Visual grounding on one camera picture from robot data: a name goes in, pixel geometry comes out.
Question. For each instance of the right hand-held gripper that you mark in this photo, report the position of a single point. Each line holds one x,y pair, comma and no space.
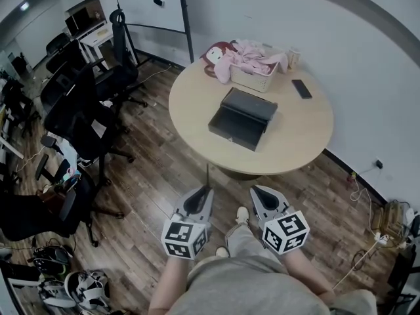
285,231

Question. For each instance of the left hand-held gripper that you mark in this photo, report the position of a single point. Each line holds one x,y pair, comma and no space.
183,235

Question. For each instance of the black box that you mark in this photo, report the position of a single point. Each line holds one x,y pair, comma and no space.
243,120

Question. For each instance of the person's left forearm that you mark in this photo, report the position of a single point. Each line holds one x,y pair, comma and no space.
170,284

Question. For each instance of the person's right forearm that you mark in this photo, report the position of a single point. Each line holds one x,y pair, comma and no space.
305,271

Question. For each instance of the yellow-brown box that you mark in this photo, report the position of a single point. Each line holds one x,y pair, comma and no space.
393,217

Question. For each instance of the person's grey trousers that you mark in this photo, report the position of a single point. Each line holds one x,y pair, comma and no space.
244,241

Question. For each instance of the person's white shoe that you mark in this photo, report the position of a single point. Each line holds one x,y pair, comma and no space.
222,252
243,215

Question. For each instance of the person's grey shirt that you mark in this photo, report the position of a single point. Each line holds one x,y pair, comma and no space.
249,287

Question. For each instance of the white power strip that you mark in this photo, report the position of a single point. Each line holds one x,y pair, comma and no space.
382,238

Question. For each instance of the white plastic basket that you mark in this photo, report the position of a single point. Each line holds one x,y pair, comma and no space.
254,75

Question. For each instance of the red-haired plush doll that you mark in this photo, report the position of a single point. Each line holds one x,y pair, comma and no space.
215,56

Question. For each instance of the pink cloth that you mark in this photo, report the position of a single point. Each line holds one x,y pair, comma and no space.
243,59

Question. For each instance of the black smartphone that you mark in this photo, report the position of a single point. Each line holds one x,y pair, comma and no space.
302,89

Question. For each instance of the black mesh office chair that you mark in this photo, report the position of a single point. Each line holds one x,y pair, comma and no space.
82,120

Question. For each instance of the black high-back office chair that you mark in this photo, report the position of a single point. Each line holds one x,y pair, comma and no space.
123,64

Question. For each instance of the beige cup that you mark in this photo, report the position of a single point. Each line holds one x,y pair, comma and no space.
293,57

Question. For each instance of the black stand pole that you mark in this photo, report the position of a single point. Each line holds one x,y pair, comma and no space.
187,21

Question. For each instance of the brown bag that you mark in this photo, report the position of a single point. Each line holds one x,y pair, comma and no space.
50,197

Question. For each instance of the white headset device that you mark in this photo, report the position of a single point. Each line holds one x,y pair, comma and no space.
87,289

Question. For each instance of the black office chair with armrests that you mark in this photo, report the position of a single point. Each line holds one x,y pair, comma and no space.
36,208

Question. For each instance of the white desk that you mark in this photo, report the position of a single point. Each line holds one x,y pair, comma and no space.
96,38

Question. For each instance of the black controller device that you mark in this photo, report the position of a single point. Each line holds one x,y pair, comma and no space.
50,258

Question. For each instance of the black monitor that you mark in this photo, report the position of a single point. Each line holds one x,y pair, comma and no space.
77,21

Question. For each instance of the black wall charger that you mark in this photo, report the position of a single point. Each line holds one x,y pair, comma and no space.
380,163

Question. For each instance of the black wall device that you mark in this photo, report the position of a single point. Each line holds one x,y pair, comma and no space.
158,1

